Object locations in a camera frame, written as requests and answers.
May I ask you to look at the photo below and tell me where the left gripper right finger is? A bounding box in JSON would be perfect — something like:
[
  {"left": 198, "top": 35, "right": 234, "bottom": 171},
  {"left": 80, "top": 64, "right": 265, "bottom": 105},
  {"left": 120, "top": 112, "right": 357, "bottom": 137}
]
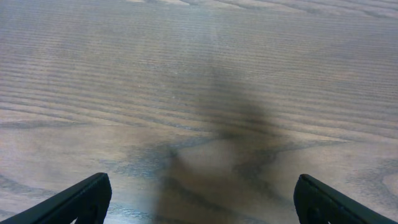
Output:
[{"left": 294, "top": 174, "right": 397, "bottom": 224}]

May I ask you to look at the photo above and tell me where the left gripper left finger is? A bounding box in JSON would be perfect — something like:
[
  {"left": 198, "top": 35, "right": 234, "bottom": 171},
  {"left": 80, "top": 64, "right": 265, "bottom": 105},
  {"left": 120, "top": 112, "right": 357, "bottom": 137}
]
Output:
[{"left": 1, "top": 172, "right": 112, "bottom": 224}]

